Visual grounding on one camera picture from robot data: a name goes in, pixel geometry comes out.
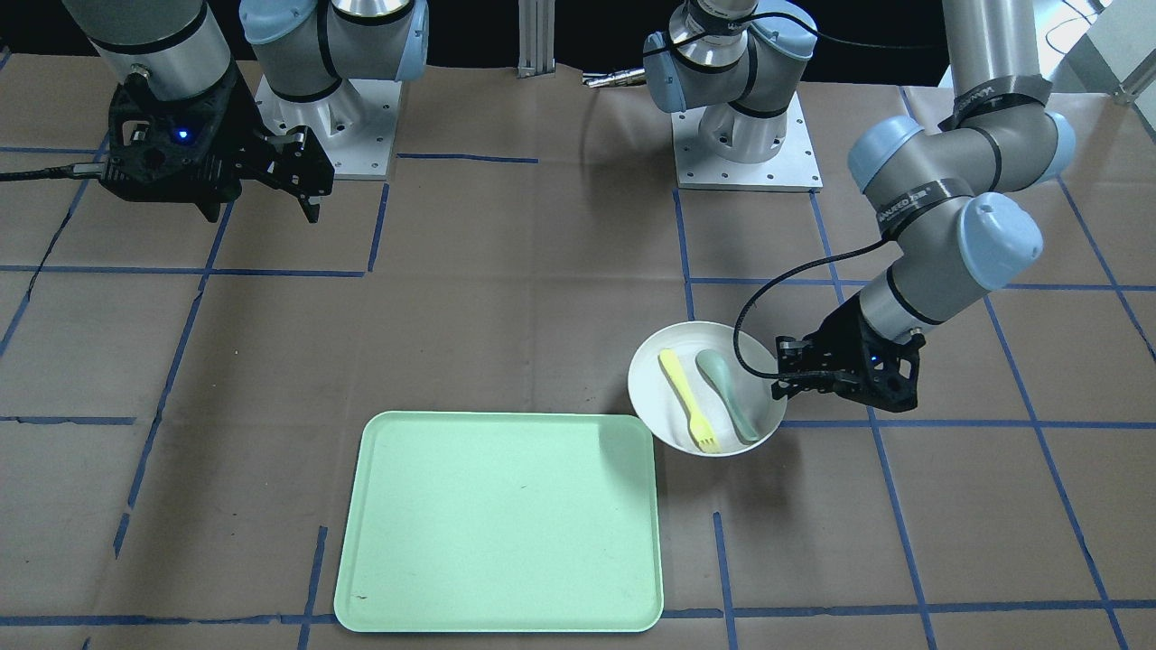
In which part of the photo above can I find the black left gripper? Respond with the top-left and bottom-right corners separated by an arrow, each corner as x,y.
771,296 -> 924,413

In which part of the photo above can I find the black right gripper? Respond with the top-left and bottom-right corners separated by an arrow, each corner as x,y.
99,65 -> 335,226

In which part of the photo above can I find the yellow plastic fork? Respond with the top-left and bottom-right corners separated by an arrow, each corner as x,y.
659,348 -> 720,455

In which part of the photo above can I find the beige round plate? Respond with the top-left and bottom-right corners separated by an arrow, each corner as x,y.
628,320 -> 788,457

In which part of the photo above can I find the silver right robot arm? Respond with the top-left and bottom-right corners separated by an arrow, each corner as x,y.
65,1 -> 429,223

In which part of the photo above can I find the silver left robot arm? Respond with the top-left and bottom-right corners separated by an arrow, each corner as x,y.
640,1 -> 1075,413

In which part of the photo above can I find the teal plastic spoon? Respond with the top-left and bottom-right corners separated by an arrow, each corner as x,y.
695,348 -> 759,445

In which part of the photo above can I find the light green plastic tray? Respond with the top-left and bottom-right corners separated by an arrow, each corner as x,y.
333,411 -> 664,633

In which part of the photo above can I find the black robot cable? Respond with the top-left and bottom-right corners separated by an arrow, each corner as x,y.
732,237 -> 890,381

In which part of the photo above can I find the aluminium frame post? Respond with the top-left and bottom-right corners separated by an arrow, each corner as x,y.
517,0 -> 556,79

